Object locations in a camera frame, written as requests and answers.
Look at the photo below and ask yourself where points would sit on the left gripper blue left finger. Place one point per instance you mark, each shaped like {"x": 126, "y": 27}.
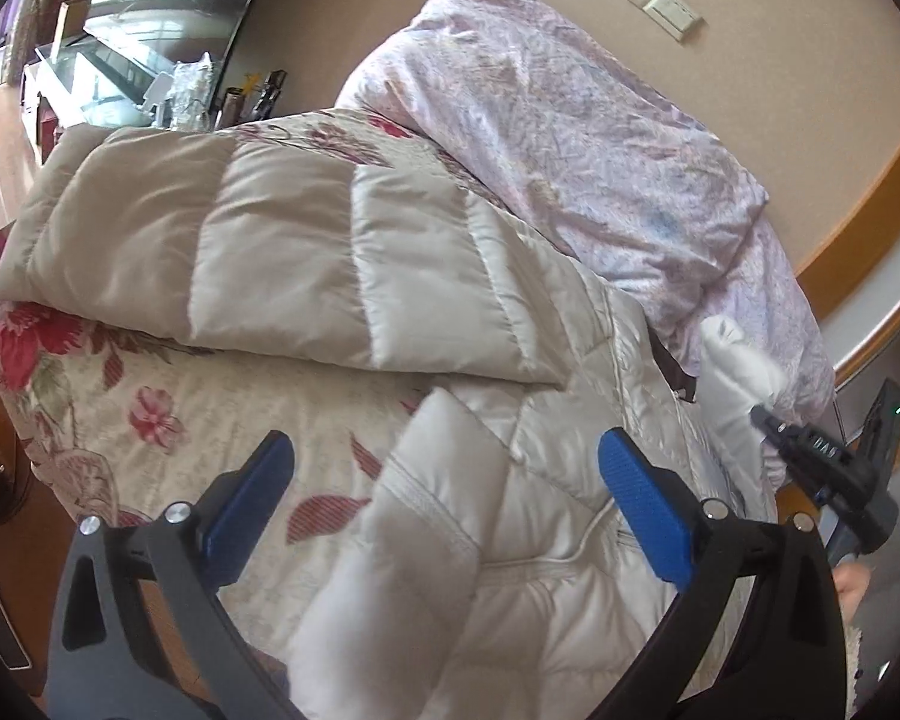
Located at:
{"x": 107, "y": 661}

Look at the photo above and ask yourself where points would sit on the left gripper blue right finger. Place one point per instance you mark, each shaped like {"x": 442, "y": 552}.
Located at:
{"x": 788, "y": 656}

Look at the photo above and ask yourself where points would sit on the beige puffer down jacket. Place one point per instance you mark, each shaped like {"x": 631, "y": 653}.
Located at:
{"x": 492, "y": 575}

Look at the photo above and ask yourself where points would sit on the person's right hand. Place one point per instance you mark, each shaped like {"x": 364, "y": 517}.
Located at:
{"x": 851, "y": 580}

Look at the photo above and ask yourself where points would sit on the floral quilted bedspread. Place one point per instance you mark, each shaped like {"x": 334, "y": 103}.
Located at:
{"x": 120, "y": 425}

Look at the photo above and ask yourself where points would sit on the lilac crinkled pillow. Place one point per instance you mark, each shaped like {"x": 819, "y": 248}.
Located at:
{"x": 608, "y": 169}

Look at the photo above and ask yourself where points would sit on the cluttered bedside desk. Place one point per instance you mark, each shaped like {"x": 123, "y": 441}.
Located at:
{"x": 129, "y": 63}

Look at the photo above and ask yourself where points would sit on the white wall light switch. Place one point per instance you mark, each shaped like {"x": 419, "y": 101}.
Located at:
{"x": 675, "y": 17}

